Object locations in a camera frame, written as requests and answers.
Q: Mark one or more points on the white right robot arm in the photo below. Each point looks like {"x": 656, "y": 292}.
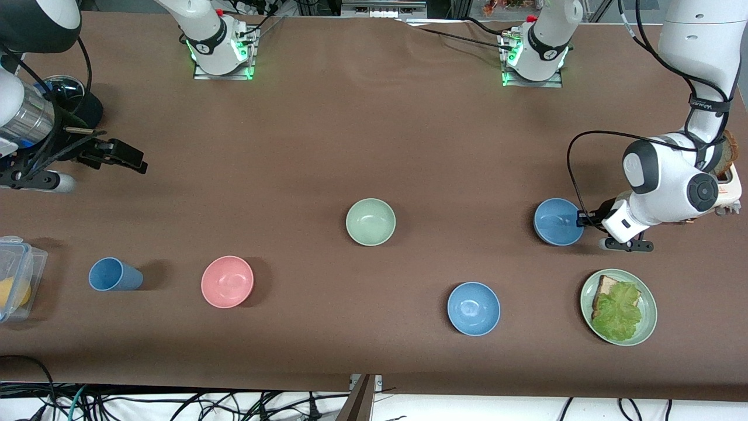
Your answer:
{"x": 204, "y": 29}

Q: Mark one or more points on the brown bread in toaster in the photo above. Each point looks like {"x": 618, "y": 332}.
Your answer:
{"x": 726, "y": 153}

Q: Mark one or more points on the pale green bowl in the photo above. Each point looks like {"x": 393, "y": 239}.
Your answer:
{"x": 370, "y": 222}

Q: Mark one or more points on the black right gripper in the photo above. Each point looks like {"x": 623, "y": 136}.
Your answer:
{"x": 69, "y": 147}

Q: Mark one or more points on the green lettuce leaf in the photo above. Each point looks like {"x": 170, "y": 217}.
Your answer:
{"x": 618, "y": 313}

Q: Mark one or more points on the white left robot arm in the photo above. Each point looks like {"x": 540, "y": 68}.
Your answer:
{"x": 695, "y": 47}

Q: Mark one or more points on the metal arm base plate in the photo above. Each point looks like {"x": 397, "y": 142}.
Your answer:
{"x": 201, "y": 76}
{"x": 555, "y": 83}

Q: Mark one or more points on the clear plastic container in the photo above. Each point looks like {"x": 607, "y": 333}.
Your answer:
{"x": 32, "y": 263}

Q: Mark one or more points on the blue cup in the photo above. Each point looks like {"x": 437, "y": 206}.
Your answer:
{"x": 114, "y": 275}

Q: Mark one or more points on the dark round cooking pot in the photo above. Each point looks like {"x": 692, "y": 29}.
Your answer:
{"x": 87, "y": 111}

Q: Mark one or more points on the blue bowl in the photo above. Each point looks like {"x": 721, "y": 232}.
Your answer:
{"x": 473, "y": 308}
{"x": 555, "y": 222}

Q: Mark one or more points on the pink bowl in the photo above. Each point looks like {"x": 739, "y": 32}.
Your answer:
{"x": 227, "y": 282}

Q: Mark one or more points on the toasted bread slice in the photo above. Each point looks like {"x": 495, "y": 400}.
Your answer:
{"x": 606, "y": 286}

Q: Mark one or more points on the pale green plate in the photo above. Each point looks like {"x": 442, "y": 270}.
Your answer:
{"x": 647, "y": 316}

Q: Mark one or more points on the yellow item in container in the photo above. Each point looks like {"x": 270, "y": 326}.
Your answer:
{"x": 14, "y": 294}

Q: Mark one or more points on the table leg bracket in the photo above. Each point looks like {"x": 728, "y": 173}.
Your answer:
{"x": 359, "y": 400}

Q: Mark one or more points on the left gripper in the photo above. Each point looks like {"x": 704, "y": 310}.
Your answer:
{"x": 601, "y": 214}

